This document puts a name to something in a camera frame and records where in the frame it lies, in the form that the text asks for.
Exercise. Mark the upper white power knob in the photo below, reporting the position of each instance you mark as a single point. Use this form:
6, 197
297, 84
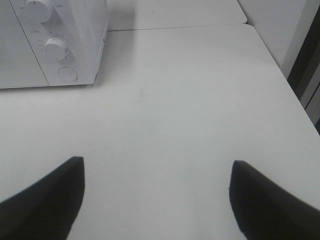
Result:
39, 10

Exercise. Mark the white microwave door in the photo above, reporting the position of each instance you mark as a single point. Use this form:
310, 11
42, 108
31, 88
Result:
19, 67

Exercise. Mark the white timer knob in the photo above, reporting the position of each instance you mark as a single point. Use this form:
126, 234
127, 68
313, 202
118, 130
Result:
56, 48

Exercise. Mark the round white door button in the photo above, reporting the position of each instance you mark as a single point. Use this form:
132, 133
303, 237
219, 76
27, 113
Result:
67, 74

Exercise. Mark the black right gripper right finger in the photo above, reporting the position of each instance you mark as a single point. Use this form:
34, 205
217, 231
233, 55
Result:
265, 211

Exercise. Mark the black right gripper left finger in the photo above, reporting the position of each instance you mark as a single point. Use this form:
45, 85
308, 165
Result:
47, 209

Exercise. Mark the white microwave oven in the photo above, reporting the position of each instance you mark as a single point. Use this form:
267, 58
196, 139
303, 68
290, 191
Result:
81, 24

